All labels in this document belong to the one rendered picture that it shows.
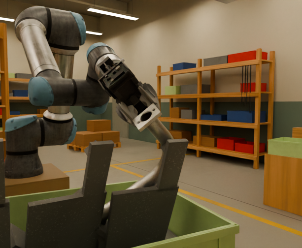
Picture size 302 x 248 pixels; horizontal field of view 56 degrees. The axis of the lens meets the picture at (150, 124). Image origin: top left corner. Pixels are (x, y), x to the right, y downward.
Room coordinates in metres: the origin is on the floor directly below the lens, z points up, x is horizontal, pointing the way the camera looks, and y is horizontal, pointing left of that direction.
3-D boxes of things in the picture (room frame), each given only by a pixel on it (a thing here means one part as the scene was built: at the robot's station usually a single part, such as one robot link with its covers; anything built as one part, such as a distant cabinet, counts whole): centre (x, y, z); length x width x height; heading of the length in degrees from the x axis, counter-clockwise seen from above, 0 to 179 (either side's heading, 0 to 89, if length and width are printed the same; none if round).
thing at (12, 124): (1.13, 0.50, 1.10); 0.13 x 0.12 x 0.14; 124
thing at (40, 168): (1.13, 0.51, 0.98); 0.15 x 0.15 x 0.10
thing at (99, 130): (7.73, 1.53, 0.37); 1.20 x 0.80 x 0.74; 134
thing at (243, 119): (6.55, -1.24, 1.10); 3.01 x 0.55 x 2.20; 36
